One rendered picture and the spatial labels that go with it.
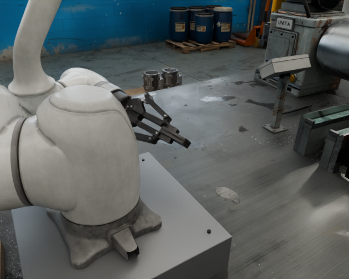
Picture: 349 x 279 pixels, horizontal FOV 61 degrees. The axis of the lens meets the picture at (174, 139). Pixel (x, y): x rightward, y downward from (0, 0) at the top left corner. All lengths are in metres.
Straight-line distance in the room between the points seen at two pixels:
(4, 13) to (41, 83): 5.20
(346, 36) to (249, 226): 0.95
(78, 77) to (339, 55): 1.05
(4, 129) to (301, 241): 0.65
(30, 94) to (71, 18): 5.38
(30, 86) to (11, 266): 1.29
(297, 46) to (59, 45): 5.05
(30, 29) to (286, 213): 0.74
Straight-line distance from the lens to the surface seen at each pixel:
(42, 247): 0.63
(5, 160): 0.51
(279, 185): 0.91
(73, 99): 0.47
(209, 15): 5.95
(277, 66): 1.08
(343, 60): 1.43
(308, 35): 1.52
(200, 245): 0.59
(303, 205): 0.87
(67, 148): 0.46
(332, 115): 1.13
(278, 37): 1.63
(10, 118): 0.55
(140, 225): 0.59
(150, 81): 3.34
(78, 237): 0.58
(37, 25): 0.72
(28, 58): 0.73
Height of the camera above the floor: 1.34
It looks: 30 degrees down
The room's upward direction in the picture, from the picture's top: straight up
